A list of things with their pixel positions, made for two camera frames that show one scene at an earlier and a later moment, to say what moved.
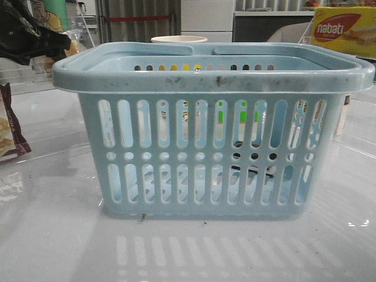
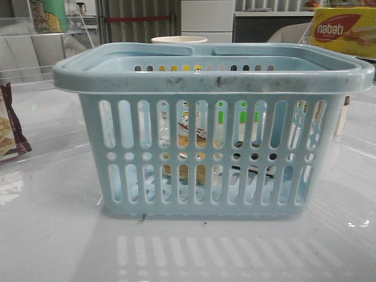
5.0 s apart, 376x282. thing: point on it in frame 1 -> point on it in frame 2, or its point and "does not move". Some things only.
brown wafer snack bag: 13,143 does not move
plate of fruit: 312,3 does not move
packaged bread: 77,44 -> 183,141
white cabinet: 212,19 does not move
